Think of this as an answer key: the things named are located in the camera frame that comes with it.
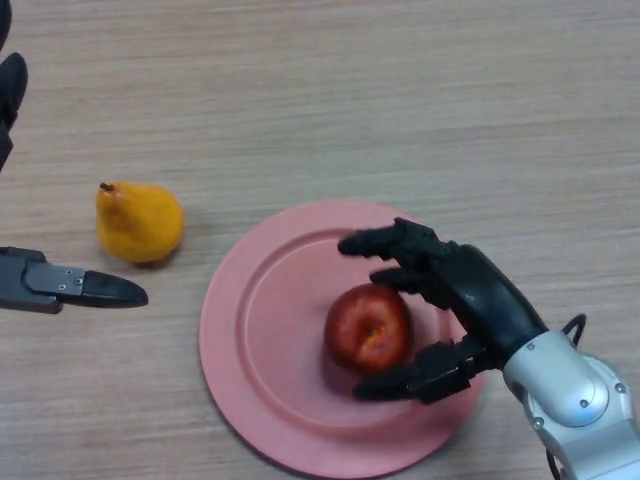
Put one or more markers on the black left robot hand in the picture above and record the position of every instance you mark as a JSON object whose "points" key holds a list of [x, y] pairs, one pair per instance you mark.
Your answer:
{"points": [[55, 287]]}

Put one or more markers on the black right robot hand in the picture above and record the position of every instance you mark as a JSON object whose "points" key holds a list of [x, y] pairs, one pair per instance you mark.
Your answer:
{"points": [[470, 295]]}

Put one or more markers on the red apple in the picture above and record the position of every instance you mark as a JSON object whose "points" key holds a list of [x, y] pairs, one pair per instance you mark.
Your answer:
{"points": [[367, 327]]}

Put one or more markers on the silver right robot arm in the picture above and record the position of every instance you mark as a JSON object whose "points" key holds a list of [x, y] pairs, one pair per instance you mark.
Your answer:
{"points": [[575, 400]]}

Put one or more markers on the pink round plate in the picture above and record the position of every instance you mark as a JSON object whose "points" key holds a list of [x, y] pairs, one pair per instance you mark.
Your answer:
{"points": [[280, 360]]}

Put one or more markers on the yellow pear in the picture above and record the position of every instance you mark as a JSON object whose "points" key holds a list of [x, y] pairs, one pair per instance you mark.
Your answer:
{"points": [[137, 222]]}

